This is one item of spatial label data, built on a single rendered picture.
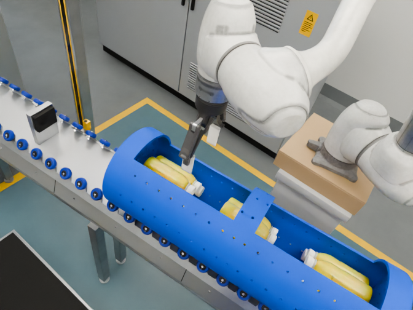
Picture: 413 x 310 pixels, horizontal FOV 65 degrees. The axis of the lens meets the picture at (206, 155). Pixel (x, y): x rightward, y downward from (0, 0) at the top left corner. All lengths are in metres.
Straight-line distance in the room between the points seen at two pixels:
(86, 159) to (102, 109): 1.66
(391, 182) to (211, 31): 0.77
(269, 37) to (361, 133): 1.29
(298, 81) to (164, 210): 0.56
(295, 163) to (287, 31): 1.16
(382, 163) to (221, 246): 0.57
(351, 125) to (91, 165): 0.97
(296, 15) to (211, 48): 1.64
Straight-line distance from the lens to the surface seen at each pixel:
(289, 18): 2.25
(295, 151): 1.35
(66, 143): 1.45
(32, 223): 2.36
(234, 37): 0.61
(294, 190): 1.39
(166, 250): 1.15
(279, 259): 0.89
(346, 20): 0.68
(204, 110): 0.74
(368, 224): 2.81
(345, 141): 1.25
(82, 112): 1.79
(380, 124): 1.23
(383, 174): 1.17
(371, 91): 3.65
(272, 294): 0.94
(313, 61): 0.59
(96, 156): 1.38
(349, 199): 1.32
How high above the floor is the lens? 1.96
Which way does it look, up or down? 47 degrees down
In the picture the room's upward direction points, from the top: 14 degrees clockwise
